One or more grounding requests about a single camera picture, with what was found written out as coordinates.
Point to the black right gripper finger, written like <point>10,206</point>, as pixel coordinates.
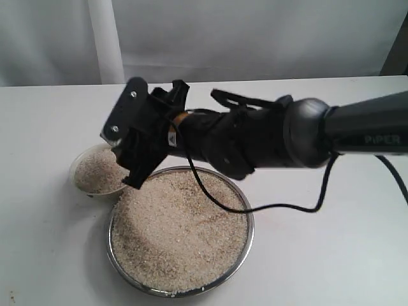
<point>124,111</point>
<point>140,154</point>

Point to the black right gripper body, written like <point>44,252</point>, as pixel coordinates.
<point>235,143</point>

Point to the brown wooden cup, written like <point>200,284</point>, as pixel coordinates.
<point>175,122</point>

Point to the white uncooked rice grains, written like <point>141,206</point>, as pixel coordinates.
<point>99,173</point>

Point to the small cream bowl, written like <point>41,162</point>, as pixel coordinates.
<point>107,196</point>

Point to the rice in steel tray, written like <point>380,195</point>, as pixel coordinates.
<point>180,231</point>

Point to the steel round tray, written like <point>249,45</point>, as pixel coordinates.
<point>113,259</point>

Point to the white backdrop cloth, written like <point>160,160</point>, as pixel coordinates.
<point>107,42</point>

